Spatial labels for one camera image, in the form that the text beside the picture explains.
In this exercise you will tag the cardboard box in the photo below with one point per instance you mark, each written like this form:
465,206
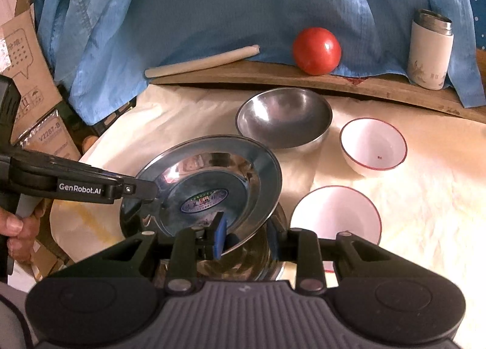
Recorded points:
22,60

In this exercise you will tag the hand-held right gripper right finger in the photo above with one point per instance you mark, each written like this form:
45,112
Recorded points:
308,254

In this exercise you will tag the person's left hand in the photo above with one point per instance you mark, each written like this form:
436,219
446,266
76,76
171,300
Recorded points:
22,233

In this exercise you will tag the plain blue cloth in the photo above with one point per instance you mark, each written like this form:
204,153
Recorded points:
227,3

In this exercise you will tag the large white red-rimmed bowl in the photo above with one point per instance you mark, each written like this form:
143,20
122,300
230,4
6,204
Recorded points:
334,212

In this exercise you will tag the steel plate with label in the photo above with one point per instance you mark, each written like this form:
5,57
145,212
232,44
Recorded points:
224,167

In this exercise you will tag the black crate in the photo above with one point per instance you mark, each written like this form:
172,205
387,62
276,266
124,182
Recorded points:
114,117

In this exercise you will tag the steel bowl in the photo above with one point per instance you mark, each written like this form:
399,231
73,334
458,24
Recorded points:
284,117

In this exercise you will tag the red tomato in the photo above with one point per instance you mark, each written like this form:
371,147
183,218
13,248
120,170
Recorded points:
317,51

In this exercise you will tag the plain steel plate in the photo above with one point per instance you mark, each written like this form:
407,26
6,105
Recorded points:
262,254

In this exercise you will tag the dotted blue cloth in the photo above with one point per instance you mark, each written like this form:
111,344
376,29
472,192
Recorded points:
476,3

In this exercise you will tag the small white red-rimmed bowl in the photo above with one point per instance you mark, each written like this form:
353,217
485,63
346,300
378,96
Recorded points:
374,144

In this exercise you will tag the person's grey clothing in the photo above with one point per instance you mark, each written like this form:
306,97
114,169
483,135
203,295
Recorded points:
11,318

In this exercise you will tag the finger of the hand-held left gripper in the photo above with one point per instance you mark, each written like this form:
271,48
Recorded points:
142,189

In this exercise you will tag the wooden tray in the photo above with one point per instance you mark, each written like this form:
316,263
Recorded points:
273,77

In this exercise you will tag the white table cover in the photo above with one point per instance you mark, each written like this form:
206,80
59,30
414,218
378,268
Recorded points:
425,212

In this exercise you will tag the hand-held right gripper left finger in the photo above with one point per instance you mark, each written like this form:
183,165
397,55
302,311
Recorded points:
220,236

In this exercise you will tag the white thermos cup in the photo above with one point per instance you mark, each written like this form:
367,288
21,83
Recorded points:
431,53

